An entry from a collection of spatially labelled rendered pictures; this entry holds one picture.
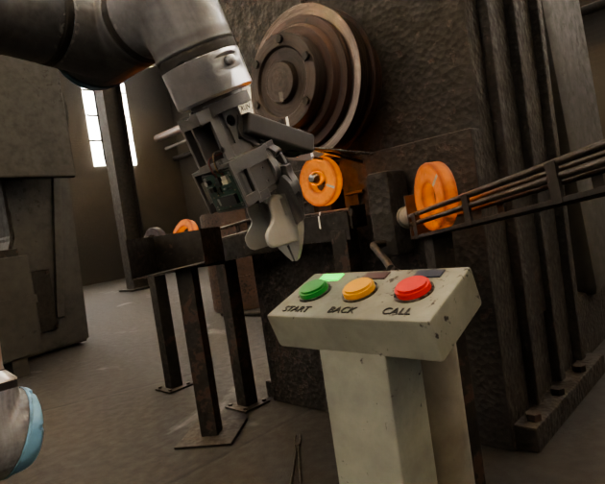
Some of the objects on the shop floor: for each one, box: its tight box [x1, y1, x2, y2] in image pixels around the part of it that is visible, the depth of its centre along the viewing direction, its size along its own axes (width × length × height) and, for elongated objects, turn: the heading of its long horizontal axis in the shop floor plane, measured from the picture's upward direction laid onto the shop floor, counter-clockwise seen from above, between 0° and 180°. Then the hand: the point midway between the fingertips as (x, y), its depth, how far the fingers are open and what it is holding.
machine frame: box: [224, 0, 605, 452], centre depth 190 cm, size 73×108×176 cm
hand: (295, 248), depth 64 cm, fingers closed
